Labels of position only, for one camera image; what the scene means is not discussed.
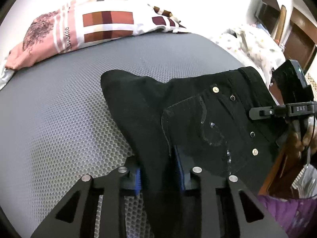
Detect person's right hand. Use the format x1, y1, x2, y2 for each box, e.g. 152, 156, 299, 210
288, 119, 317, 165

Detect white plastic bag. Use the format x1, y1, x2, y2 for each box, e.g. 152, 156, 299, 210
291, 165, 317, 199

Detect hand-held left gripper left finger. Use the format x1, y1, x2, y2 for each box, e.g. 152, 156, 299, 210
30, 165, 143, 238

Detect black pants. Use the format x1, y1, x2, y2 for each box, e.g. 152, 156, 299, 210
100, 66, 289, 238

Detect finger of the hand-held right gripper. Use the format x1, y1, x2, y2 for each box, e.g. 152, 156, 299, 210
249, 105, 288, 119

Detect purple garment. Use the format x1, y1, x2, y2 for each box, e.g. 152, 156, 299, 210
258, 195, 317, 238

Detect white dotted quilt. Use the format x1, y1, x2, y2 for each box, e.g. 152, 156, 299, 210
210, 24, 286, 87

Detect plaid patterned pillow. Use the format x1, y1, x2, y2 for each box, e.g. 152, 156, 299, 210
5, 0, 187, 70

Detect grey mesh mattress pad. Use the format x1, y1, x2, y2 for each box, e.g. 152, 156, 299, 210
0, 32, 248, 238

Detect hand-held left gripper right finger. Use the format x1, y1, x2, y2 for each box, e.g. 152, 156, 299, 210
172, 145, 289, 238

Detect wooden wardrobe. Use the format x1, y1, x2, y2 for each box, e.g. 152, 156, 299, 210
255, 0, 317, 72

